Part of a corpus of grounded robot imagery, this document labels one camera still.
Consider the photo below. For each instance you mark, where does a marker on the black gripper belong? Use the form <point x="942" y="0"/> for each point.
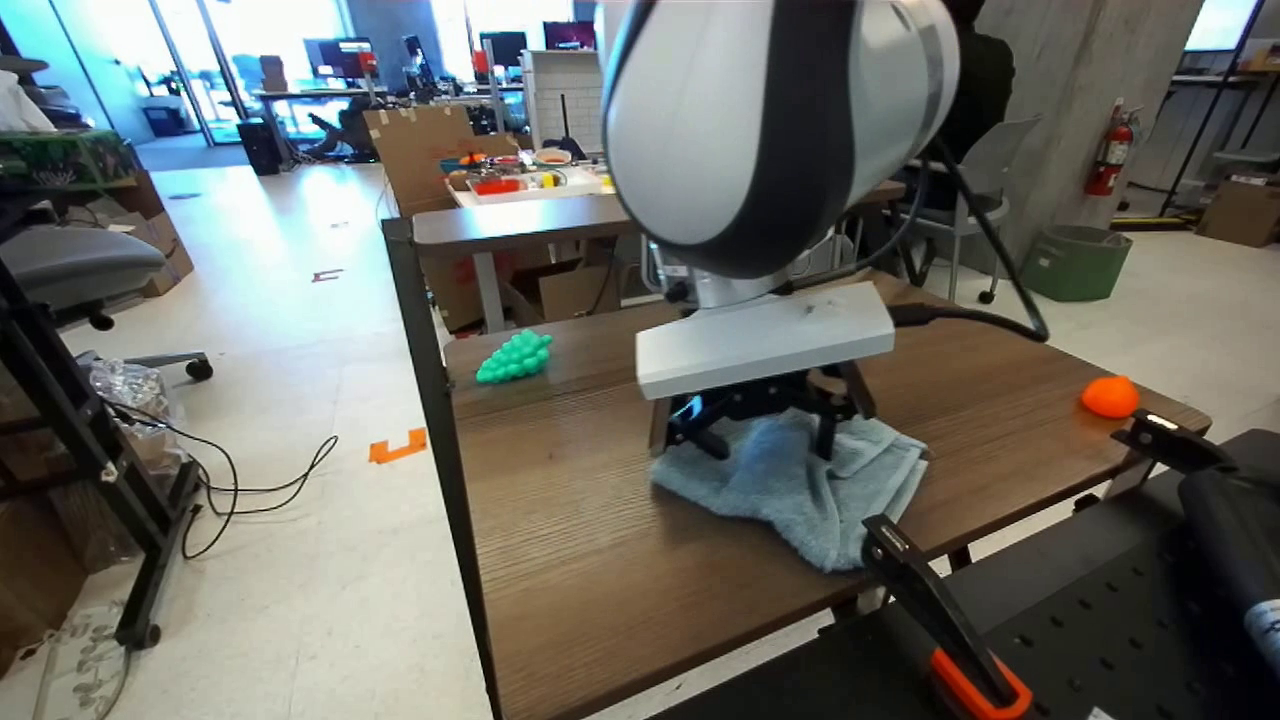
<point x="766" y="399"/>

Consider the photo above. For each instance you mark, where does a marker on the light blue terry towel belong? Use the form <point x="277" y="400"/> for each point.
<point x="826" y="505"/>

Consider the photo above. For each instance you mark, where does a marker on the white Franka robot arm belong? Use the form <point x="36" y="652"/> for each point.
<point x="744" y="122"/>

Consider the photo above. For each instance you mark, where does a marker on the cardboard box under desk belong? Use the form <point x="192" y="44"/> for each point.
<point x="572" y="290"/>

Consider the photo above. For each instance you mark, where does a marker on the green bumpy toy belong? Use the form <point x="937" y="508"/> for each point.
<point x="515" y="362"/>

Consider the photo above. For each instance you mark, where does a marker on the grey armchair on castors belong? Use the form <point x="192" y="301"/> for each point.
<point x="992" y="183"/>

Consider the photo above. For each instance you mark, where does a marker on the long wooden desk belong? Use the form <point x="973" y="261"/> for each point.
<point x="507" y="220"/>

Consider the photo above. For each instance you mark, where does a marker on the orange carrot toy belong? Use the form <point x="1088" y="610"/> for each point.
<point x="1109" y="399"/>

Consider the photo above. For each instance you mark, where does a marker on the green storage bin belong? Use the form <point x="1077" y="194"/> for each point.
<point x="1075" y="264"/>

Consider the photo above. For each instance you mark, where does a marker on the white tray of colourful toys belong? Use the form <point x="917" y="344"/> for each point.
<point x="503" y="185"/>

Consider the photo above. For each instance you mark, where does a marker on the black equipment with orange part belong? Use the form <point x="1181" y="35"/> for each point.
<point x="1094" y="624"/>

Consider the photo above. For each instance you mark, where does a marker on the white board panel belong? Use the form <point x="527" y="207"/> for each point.
<point x="565" y="93"/>

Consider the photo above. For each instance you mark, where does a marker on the seated person in black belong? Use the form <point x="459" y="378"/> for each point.
<point x="985" y="93"/>

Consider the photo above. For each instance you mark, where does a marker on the red fire extinguisher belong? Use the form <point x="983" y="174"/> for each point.
<point x="1109" y="161"/>

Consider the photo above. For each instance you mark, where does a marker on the brown cardboard panel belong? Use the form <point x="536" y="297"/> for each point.
<point x="420" y="154"/>

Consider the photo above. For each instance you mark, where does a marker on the brown cardboard box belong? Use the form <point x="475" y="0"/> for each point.
<point x="1242" y="211"/>

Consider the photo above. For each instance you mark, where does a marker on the blue fabric object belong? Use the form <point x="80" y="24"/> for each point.
<point x="1264" y="640"/>

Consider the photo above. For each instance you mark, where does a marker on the crumpled clear plastic sheet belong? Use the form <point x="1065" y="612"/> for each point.
<point x="123" y="386"/>

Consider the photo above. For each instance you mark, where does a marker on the black metal stand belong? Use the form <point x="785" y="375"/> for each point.
<point x="80" y="414"/>

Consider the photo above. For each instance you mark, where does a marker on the grey padded office chair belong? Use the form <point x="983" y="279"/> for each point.
<point x="73" y="261"/>

